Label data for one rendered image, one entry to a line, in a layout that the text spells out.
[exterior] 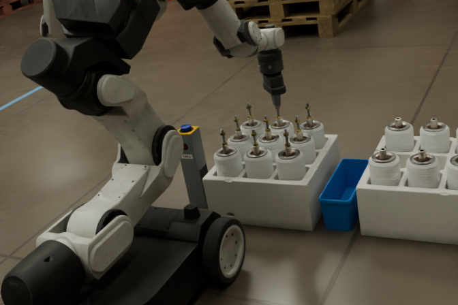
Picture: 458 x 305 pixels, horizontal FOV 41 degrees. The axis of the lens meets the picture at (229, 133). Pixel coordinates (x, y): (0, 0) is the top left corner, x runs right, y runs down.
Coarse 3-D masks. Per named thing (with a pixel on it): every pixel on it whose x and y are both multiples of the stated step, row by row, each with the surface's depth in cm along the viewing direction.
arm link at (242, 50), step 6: (264, 36) 209; (246, 42) 193; (264, 42) 208; (234, 48) 195; (240, 48) 195; (246, 48) 195; (252, 48) 195; (258, 48) 201; (228, 54) 198; (234, 54) 197; (240, 54) 197; (246, 54) 198; (252, 54) 201
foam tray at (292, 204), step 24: (336, 144) 232; (312, 168) 212; (216, 192) 219; (240, 192) 215; (264, 192) 210; (288, 192) 206; (312, 192) 208; (240, 216) 220; (264, 216) 215; (288, 216) 211; (312, 216) 208
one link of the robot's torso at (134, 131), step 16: (112, 80) 168; (128, 80) 175; (112, 96) 168; (128, 96) 174; (144, 96) 184; (112, 112) 180; (128, 112) 176; (144, 112) 187; (112, 128) 186; (128, 128) 183; (144, 128) 187; (160, 128) 193; (128, 144) 192; (144, 144) 188; (160, 144) 192; (128, 160) 197; (144, 160) 194; (160, 160) 193
